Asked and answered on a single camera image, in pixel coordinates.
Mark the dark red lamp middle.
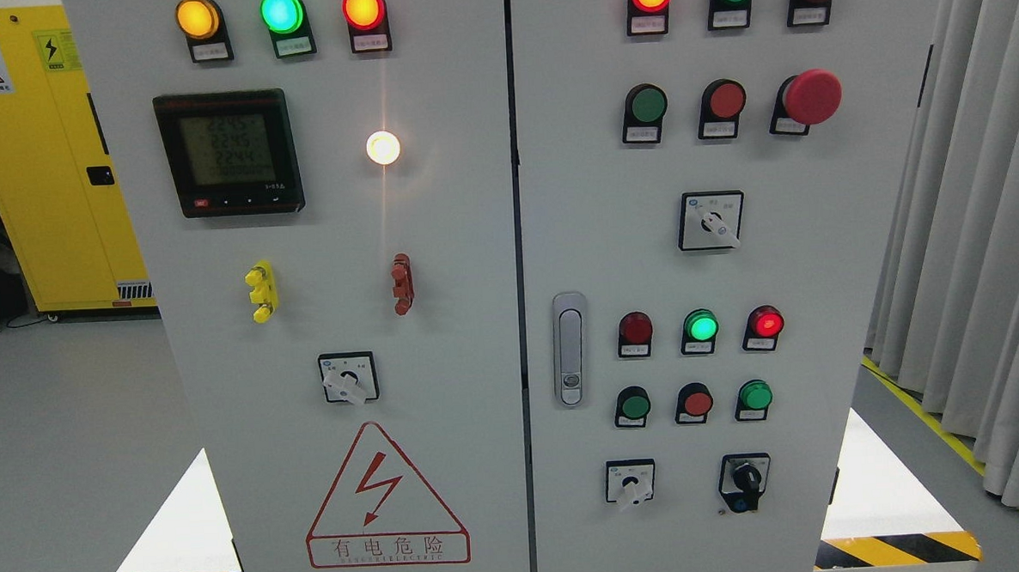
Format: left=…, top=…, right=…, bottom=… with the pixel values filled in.
left=616, top=311, right=654, bottom=359

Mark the lit green lamp middle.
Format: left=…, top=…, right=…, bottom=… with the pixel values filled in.
left=680, top=308, right=719, bottom=356

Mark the lit green indicator lamp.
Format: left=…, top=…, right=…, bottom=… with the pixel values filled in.
left=260, top=0, right=317, bottom=59

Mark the black digital power meter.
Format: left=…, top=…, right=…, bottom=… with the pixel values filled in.
left=154, top=88, right=306, bottom=218

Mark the upper right rotary switch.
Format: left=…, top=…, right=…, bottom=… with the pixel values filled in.
left=677, top=190, right=743, bottom=252

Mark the green push button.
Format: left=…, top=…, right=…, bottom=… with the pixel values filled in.
left=735, top=378, right=773, bottom=422
left=621, top=83, right=668, bottom=144
left=614, top=386, right=650, bottom=429

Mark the red push button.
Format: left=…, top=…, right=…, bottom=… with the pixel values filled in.
left=675, top=381, right=714, bottom=425
left=698, top=79, right=747, bottom=141

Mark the lit red lamp middle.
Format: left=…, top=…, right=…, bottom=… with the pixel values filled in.
left=742, top=305, right=784, bottom=351

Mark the lit red lamp top right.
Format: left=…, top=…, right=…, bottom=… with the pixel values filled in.
left=625, top=0, right=671, bottom=37

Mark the yellow safety storage cabinet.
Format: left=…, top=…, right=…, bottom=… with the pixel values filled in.
left=0, top=3, right=156, bottom=314

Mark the green push button lower right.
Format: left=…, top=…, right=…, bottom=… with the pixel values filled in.
left=735, top=378, right=773, bottom=422

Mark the lower white rotary switch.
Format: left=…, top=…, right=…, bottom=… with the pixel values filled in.
left=605, top=459, right=656, bottom=512

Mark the grey cabinet door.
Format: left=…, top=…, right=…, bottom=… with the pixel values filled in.
left=510, top=0, right=940, bottom=572
left=64, top=0, right=531, bottom=572

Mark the left door rotary switch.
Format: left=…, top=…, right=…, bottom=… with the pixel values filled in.
left=317, top=351, right=380, bottom=405

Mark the left grey cabinet door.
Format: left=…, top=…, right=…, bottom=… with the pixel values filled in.
left=64, top=0, right=531, bottom=572

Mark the yellow indicator lamp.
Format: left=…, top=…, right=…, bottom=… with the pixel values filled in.
left=175, top=0, right=235, bottom=64

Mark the red test terminal block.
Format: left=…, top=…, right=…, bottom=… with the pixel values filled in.
left=388, top=253, right=415, bottom=316

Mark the yellow test terminal block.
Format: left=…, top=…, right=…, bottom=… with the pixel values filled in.
left=244, top=259, right=279, bottom=325

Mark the left hazard striped base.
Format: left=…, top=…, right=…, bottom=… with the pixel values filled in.
left=117, top=451, right=243, bottom=572

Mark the green push button upper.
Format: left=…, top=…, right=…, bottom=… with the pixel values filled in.
left=621, top=83, right=668, bottom=144

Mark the red high voltage warning sign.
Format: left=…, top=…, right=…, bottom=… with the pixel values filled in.
left=306, top=422, right=472, bottom=569

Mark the grey metal door handle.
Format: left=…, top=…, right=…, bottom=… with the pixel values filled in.
left=551, top=291, right=588, bottom=406

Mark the red mushroom emergency stop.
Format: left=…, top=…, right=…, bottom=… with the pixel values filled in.
left=769, top=68, right=843, bottom=137

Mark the lit red indicator lamp left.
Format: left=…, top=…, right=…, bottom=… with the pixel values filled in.
left=342, top=0, right=393, bottom=54

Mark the red push button upper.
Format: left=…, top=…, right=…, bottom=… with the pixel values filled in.
left=698, top=79, right=747, bottom=141

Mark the green push button lower left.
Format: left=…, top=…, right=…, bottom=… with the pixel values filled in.
left=614, top=386, right=650, bottom=429

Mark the lit white indicator lamp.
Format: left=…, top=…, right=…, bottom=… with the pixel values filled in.
left=365, top=131, right=403, bottom=166

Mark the black key selector switch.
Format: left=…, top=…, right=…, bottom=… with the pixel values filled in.
left=717, top=452, right=770, bottom=513

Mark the grey curtain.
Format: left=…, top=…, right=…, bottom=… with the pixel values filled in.
left=867, top=0, right=1019, bottom=508

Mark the hazard striped base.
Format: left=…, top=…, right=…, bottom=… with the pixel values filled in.
left=117, top=451, right=243, bottom=572
left=807, top=401, right=984, bottom=571

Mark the red push button lower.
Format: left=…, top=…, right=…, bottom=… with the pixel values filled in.
left=675, top=381, right=714, bottom=425

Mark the right hazard striped base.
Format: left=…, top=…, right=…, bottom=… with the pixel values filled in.
left=807, top=401, right=984, bottom=571

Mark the right grey cabinet door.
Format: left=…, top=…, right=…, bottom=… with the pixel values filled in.
left=510, top=0, right=940, bottom=572

